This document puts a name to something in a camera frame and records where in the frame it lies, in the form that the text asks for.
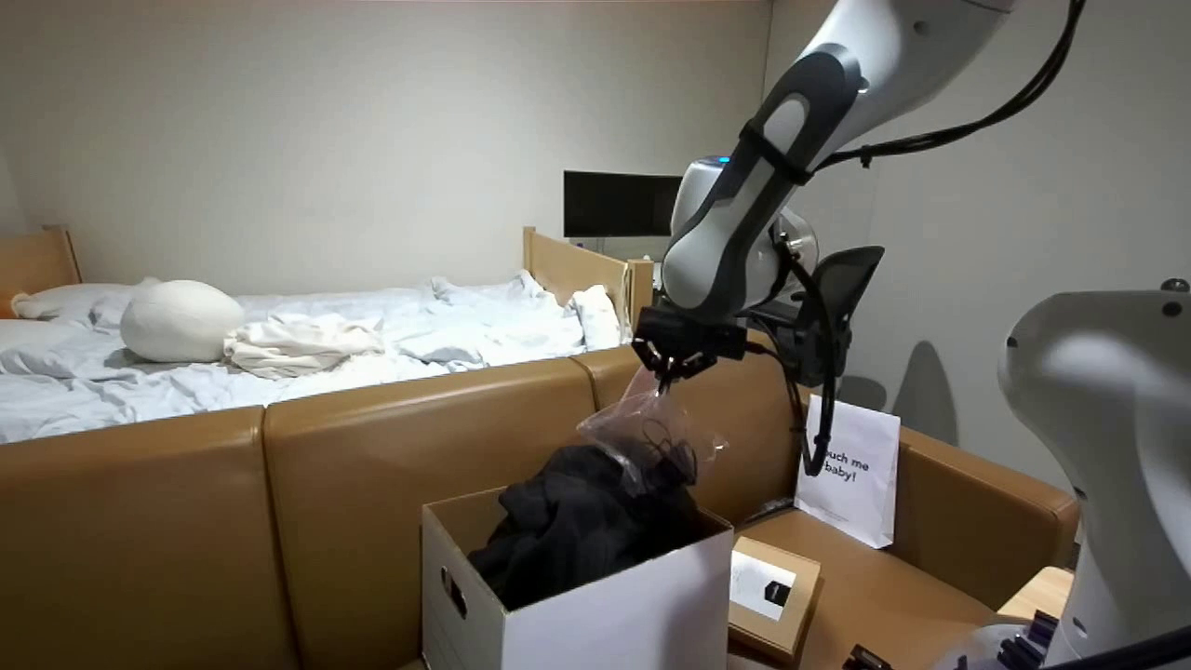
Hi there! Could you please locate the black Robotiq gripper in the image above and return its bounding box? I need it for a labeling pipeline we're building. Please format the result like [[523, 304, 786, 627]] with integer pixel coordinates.
[[627, 301, 751, 392]]

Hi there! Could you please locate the clear plastic bag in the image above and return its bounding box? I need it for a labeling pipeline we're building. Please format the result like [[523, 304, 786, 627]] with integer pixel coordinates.
[[572, 367, 733, 496]]

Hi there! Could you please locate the black hooded cloth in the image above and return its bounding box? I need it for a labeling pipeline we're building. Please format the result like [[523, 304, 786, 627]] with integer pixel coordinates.
[[465, 438, 715, 615]]

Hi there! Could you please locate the small white tan box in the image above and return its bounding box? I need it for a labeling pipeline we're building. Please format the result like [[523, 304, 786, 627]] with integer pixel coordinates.
[[725, 532, 825, 667]]

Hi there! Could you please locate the white cardboard box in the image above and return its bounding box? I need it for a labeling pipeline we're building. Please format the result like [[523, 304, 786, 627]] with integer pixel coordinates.
[[421, 485, 735, 670]]

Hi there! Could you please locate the crumpled cream cloth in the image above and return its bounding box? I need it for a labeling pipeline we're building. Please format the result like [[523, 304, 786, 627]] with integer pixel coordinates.
[[219, 307, 388, 378]]

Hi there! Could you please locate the tan leather sofa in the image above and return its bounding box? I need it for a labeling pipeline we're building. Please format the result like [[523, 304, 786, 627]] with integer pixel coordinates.
[[0, 322, 1083, 670]]

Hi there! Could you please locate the black computer monitor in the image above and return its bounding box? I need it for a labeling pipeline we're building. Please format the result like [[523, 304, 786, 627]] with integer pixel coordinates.
[[563, 166, 683, 243]]

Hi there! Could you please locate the black office chair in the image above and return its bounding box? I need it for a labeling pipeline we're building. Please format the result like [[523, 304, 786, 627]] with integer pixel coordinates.
[[786, 243, 890, 392]]

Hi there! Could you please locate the white paper sign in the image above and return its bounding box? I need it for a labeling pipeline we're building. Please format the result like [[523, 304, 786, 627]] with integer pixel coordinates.
[[791, 392, 903, 549]]

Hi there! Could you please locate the light wooden side table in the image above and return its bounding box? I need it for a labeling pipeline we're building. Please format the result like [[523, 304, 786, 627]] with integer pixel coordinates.
[[993, 563, 1074, 625]]

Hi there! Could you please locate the round white pillow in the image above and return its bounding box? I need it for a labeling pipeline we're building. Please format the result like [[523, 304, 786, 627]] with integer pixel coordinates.
[[119, 276, 249, 366]]

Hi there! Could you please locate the flat white pillow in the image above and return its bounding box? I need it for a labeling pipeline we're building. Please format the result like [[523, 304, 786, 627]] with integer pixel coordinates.
[[8, 279, 160, 327]]

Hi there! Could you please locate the wooden bed frame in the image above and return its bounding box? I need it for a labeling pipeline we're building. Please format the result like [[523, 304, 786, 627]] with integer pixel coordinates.
[[0, 218, 660, 346]]

